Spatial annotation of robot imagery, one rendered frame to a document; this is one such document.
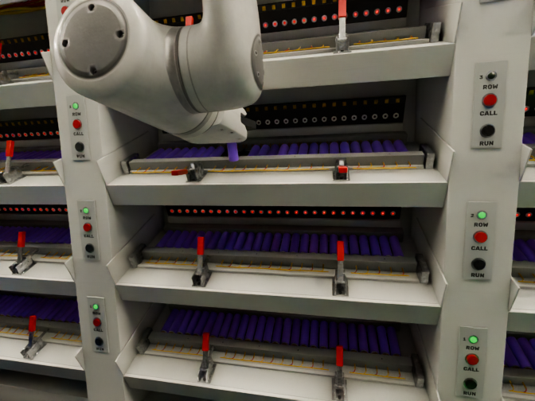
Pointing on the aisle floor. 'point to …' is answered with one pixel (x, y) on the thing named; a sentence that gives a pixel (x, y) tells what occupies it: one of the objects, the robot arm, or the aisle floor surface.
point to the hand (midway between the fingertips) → (229, 133)
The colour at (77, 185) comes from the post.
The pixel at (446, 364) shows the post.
